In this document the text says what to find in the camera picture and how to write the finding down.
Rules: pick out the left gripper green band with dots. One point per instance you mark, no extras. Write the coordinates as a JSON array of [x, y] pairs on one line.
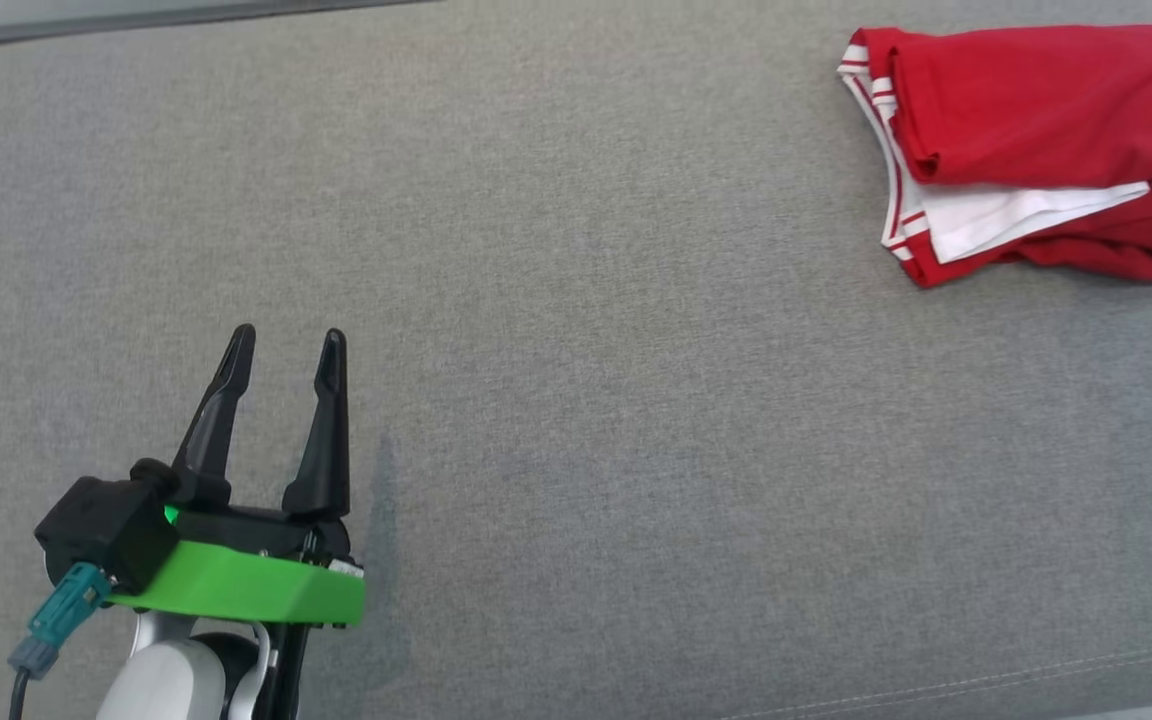
[[256, 590]]

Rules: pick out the red basketball jersey white trim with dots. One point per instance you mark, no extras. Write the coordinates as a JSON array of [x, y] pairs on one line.
[[1036, 100]]

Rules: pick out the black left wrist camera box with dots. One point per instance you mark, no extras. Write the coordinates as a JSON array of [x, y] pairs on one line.
[[101, 530]]

